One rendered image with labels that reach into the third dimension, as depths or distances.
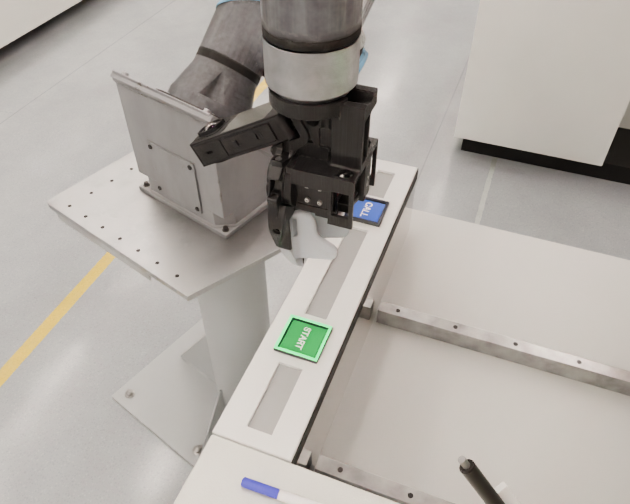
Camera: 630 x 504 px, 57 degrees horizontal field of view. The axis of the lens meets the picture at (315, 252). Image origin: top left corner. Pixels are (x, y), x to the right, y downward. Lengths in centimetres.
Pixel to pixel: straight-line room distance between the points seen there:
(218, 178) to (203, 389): 97
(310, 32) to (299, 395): 41
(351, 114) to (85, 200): 82
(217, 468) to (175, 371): 126
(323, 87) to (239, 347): 101
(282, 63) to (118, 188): 82
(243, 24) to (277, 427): 65
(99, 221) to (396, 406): 64
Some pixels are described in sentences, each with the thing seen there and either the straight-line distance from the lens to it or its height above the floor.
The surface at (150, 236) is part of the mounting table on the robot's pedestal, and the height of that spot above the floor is 82.
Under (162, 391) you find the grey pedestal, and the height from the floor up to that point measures 1.
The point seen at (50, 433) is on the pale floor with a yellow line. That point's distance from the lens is 191.
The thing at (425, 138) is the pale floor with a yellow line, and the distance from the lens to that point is 285.
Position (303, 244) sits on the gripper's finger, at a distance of 57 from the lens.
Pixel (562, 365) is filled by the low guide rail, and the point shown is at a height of 84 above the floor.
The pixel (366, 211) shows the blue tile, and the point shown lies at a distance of 89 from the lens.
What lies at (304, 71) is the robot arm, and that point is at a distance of 45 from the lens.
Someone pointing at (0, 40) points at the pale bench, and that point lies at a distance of 385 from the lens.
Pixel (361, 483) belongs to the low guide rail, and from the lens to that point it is 76.
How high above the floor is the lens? 154
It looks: 44 degrees down
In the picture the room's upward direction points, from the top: straight up
